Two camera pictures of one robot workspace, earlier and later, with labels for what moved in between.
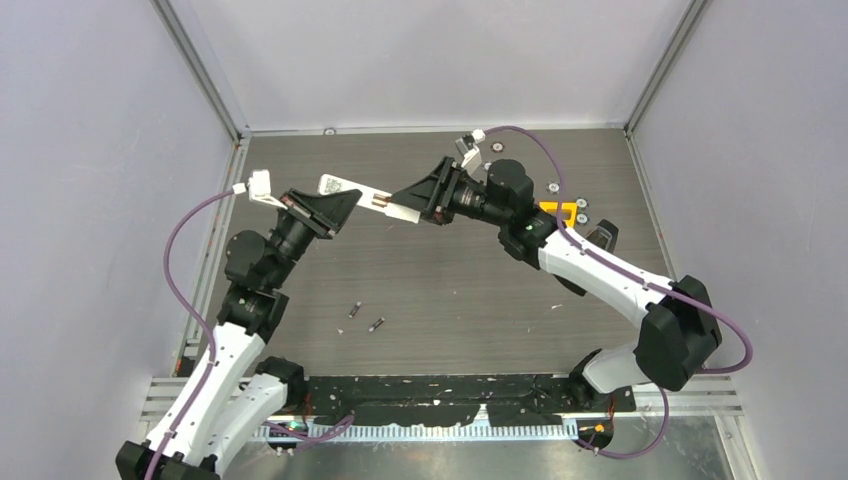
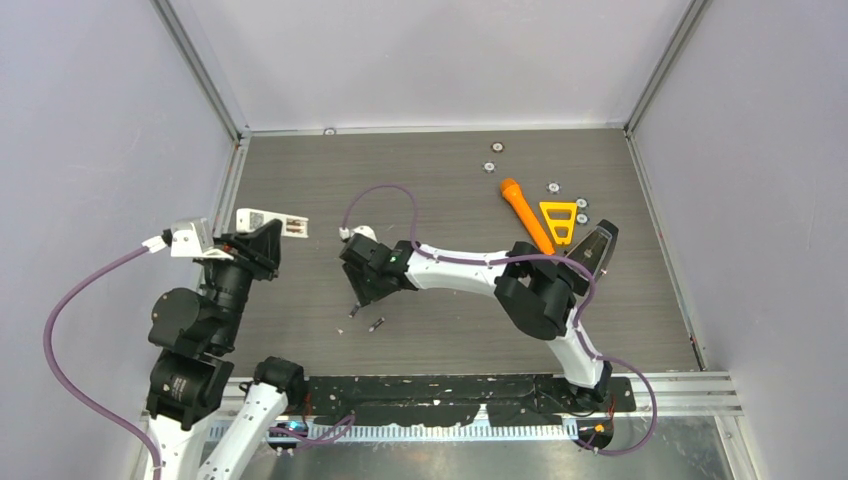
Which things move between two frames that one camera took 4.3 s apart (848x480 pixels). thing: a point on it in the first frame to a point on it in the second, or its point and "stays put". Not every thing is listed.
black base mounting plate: x=509 y=400 stays put
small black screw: x=354 y=309 stays put
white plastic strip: x=369 y=198 to x=250 y=220
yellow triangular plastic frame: x=572 y=206 stays put
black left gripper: x=322 y=214 to x=259 y=250
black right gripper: x=434 y=195 to x=364 y=294
